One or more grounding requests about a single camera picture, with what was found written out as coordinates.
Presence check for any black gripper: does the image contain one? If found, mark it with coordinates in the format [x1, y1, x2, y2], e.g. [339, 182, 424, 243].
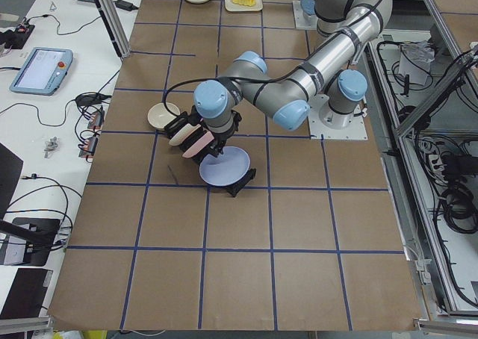
[203, 110, 241, 158]

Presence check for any blue plate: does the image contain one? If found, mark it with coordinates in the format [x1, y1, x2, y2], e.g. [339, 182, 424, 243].
[199, 146, 250, 187]

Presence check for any pink plate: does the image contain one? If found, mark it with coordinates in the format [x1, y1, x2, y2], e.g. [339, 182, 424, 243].
[181, 129, 214, 158]

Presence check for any cream plate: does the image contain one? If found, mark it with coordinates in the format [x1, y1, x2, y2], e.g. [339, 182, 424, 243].
[169, 123, 197, 146]

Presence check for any black dish rack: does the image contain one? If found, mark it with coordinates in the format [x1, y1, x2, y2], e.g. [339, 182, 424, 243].
[164, 112, 256, 197]

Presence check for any cream bowl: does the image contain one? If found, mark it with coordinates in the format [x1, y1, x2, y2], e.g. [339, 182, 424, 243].
[147, 102, 180, 130]

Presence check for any black power adapter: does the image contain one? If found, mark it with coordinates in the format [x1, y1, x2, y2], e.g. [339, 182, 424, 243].
[114, 0, 139, 11]

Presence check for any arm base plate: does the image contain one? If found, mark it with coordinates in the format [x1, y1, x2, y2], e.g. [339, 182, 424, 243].
[292, 1, 318, 30]
[308, 94, 368, 141]

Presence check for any aluminium frame post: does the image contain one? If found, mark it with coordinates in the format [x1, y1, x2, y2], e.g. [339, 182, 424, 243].
[93, 0, 131, 59]

